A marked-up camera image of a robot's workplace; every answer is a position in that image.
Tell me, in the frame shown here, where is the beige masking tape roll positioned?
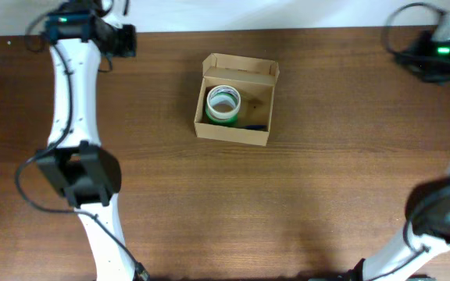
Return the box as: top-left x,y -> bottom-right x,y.
206,85 -> 241,119

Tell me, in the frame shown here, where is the green tape roll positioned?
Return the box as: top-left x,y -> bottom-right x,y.
205,108 -> 238,126

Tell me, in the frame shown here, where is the brown cardboard box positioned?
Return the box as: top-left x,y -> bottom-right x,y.
194,53 -> 280,146

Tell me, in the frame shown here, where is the blue pen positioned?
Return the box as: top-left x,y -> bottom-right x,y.
242,125 -> 268,131

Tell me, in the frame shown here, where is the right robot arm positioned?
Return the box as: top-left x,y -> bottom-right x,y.
335,2 -> 450,281

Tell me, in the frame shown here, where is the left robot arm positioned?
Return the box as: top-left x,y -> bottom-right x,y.
30,0 -> 150,280

